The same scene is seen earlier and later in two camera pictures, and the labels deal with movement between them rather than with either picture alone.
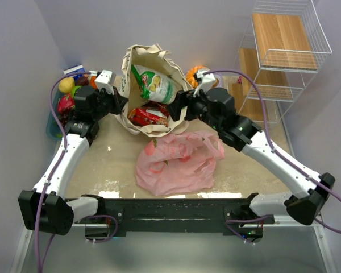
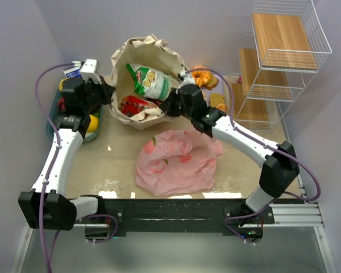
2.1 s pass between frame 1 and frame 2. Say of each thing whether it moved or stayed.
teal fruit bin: stayed
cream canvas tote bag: moved
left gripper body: moved
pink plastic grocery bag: stayed
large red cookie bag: moved
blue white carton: stayed
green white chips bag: stayed
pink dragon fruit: stayed
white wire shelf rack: stayed
